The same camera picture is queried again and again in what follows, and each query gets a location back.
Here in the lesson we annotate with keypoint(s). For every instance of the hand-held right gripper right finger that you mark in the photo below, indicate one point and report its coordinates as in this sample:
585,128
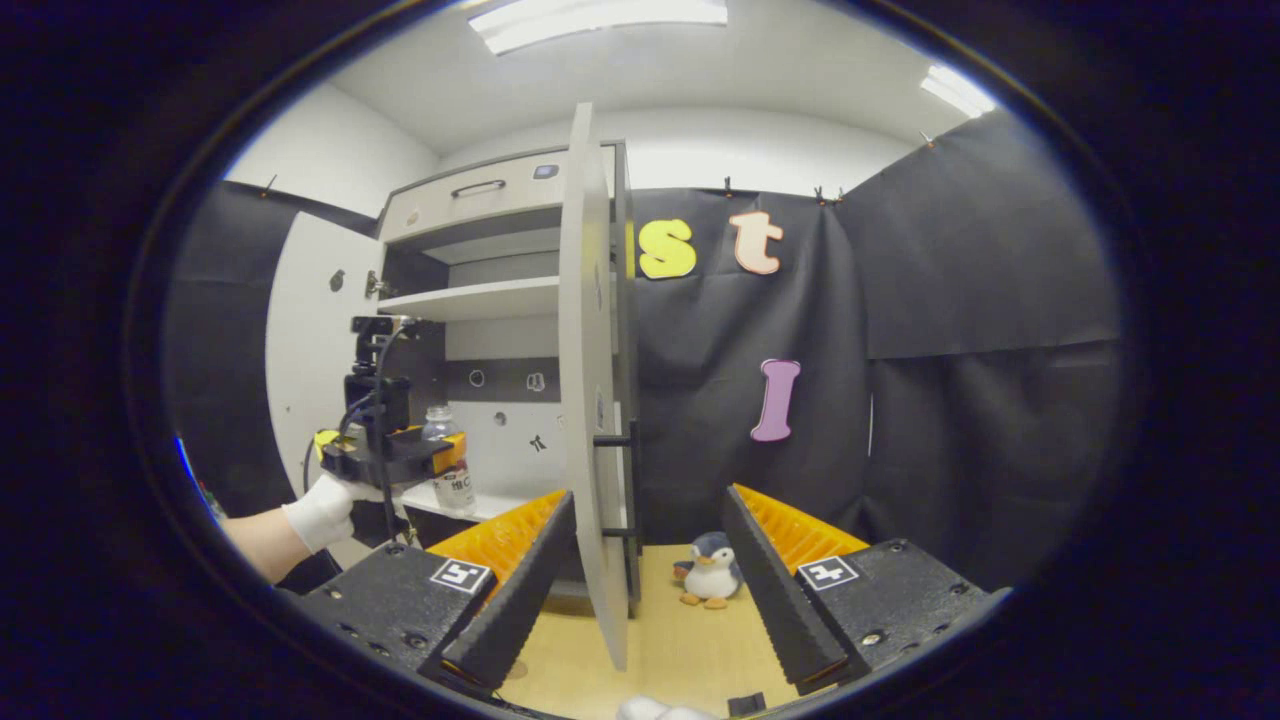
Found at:
770,600

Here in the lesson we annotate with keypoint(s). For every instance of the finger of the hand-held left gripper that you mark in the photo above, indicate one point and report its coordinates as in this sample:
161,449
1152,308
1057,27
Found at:
400,462

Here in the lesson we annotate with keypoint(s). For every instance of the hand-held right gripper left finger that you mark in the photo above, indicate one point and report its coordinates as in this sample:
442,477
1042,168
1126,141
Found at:
520,600

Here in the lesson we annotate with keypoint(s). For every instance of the clear plastic bottle red label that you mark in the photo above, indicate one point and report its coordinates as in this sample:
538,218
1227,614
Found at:
455,495

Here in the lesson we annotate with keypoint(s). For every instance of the grey cabinet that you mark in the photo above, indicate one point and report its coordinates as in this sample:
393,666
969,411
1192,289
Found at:
500,440

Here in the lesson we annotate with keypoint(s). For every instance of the grey cabinet door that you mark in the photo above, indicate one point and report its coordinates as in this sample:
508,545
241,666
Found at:
590,400

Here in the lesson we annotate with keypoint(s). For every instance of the grey cabinet shelf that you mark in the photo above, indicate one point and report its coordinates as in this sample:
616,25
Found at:
480,298

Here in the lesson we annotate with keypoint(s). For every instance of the grey cabinet drawer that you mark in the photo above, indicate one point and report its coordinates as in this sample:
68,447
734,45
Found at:
440,215

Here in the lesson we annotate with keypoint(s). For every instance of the penguin plush toy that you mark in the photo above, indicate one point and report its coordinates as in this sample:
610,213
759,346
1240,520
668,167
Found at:
712,575

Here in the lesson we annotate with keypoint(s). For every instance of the black backdrop cloth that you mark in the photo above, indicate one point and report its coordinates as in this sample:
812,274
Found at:
900,400

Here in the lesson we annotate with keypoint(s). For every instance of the large ceiling light panel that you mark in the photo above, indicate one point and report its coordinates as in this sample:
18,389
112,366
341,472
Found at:
600,22

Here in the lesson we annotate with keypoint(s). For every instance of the small ceiling light panel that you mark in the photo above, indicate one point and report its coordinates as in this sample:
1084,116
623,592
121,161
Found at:
958,90

